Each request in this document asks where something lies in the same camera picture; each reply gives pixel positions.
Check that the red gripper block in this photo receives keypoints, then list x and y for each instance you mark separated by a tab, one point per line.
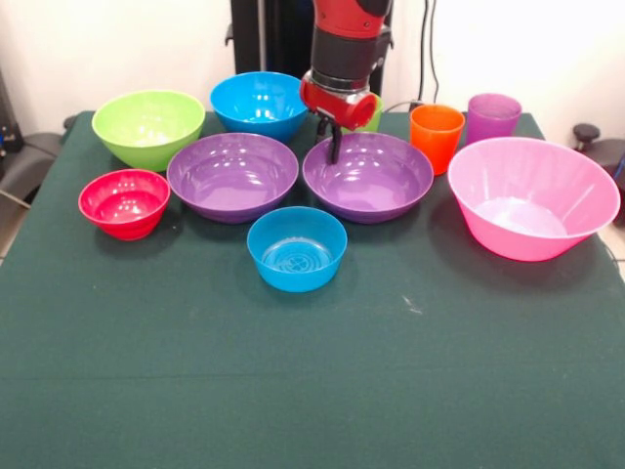
337	105

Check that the purple plastic bowl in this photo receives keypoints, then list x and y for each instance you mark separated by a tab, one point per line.
232	181
371	185

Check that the blue ribbed small bowl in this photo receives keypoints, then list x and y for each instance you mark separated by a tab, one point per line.
293	273

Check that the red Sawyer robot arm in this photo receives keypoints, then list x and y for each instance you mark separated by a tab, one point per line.
346	54

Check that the green plastic cup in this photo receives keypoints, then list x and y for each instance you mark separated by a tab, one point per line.
379	115

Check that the blue deep plastic bowl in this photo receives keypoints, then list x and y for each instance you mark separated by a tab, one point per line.
254	102

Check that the orange plastic cup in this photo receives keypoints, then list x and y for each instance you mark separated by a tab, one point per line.
436	137

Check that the purple plastic cup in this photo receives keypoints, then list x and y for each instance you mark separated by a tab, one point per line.
493	119

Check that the green plastic bowl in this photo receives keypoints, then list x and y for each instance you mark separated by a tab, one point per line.
146	122

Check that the pink plastic bowl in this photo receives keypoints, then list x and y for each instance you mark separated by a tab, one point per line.
527	195

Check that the red plastic bowl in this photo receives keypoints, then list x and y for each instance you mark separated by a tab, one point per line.
124	205

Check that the dark green tablecloth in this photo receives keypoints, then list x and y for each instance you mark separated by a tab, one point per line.
312	366

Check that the black round knob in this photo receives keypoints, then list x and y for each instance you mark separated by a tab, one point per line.
586	133

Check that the small black table clamp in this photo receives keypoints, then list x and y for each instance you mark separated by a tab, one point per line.
70	122

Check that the black equipment box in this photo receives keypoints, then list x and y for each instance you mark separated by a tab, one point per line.
7	127

